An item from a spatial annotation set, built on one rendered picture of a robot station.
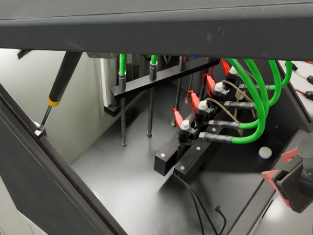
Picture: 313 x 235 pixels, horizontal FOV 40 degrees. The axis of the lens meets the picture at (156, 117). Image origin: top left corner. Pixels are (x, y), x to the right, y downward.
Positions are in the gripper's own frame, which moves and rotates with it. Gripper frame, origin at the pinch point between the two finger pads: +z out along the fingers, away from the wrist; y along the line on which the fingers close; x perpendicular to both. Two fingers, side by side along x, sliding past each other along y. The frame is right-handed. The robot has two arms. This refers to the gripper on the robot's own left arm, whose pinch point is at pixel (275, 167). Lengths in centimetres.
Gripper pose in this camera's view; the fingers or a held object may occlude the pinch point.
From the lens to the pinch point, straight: 78.7
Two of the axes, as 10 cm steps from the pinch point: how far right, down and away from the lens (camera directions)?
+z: -3.6, -0.8, 9.3
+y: -7.6, 6.1, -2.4
